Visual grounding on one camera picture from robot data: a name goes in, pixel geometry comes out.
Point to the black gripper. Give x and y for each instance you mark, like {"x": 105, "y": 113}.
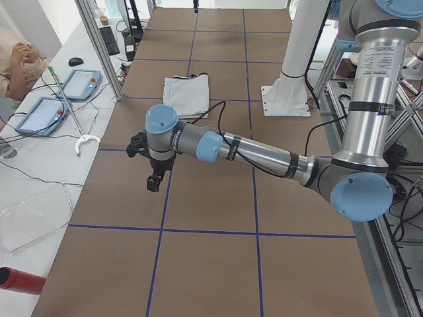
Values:
{"x": 159, "y": 166}

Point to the grey cartoon print t-shirt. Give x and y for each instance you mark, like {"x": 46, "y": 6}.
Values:
{"x": 188, "y": 96}

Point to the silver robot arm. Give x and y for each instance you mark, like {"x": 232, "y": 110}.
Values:
{"x": 240, "y": 50}

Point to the seated person's hand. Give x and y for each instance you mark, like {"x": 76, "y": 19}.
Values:
{"x": 24, "y": 53}

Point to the grabber reacher tool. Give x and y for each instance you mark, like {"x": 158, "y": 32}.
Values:
{"x": 84, "y": 137}

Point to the upper blue teach pendant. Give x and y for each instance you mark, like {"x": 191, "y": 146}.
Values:
{"x": 80, "y": 84}

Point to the blue teach pendant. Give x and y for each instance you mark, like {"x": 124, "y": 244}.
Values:
{"x": 80, "y": 84}
{"x": 43, "y": 118}

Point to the lower blue teach pendant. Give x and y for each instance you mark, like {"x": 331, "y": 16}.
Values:
{"x": 43, "y": 118}

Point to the clear acrylic tray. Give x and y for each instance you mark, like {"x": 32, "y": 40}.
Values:
{"x": 34, "y": 219}

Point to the black computer mouse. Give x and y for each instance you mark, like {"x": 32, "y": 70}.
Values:
{"x": 75, "y": 61}

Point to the black keyboard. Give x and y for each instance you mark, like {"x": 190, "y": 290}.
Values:
{"x": 109, "y": 40}

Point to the red bottle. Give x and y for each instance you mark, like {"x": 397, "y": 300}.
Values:
{"x": 21, "y": 281}

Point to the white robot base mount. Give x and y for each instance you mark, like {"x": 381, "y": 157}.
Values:
{"x": 288, "y": 96}

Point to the aluminium frame post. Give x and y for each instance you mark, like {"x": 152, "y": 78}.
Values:
{"x": 93, "y": 32}

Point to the aluminium side frame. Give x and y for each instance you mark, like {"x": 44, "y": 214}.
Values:
{"x": 391, "y": 246}

